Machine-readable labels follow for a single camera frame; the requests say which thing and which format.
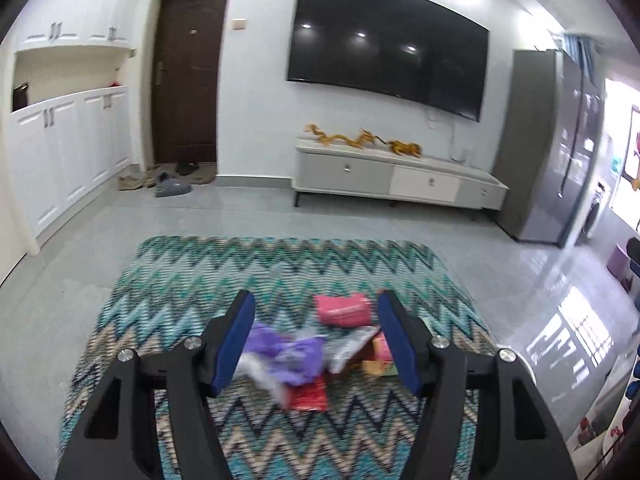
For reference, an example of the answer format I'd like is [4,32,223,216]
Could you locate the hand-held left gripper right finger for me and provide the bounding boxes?
[376,289,576,480]

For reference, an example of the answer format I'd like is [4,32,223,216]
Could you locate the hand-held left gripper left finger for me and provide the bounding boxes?
[55,290,257,480]

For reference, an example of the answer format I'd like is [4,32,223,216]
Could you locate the orange yellow snack packet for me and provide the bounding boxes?
[362,332,401,377]

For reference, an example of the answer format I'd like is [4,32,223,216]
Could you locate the silver foil wrapper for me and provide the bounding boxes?
[325,326,382,374]

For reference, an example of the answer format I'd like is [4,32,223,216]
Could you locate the purple plastic wrapper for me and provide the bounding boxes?
[235,322,328,408]

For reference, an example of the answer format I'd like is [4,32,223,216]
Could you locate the pink snack packet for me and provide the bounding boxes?
[314,292,373,328]

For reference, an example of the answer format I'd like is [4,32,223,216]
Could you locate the red snack wrapper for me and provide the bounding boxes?
[290,377,329,413]

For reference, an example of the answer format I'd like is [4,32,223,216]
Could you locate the zigzag patterned rug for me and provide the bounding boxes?
[57,236,501,480]

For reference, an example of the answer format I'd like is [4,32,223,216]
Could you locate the grey slipper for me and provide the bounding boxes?
[154,179,192,198]

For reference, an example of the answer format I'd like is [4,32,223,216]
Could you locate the white television cabinet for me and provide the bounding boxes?
[292,136,510,221]

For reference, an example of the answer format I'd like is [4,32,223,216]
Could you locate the golden tiger figurine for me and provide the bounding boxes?
[387,140,425,157]

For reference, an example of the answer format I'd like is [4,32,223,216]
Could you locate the golden dragon figurine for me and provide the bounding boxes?
[305,124,388,151]

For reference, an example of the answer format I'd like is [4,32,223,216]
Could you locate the white washing machine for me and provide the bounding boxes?
[582,185,609,242]

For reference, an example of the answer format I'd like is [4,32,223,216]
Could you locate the purple plastic stool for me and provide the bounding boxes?
[607,242,640,292]

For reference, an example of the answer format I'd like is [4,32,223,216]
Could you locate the grey refrigerator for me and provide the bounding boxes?
[492,49,603,248]

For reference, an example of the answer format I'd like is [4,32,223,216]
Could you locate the white built-in cupboard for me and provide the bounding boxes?
[0,10,135,256]

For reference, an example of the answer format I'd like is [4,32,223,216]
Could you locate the dark brown door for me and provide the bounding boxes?
[152,0,231,166]

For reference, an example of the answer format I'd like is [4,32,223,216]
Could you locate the blue striped curtain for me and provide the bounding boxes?
[565,35,599,82]

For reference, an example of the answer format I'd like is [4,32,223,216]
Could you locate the black wall television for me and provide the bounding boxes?
[286,0,490,122]

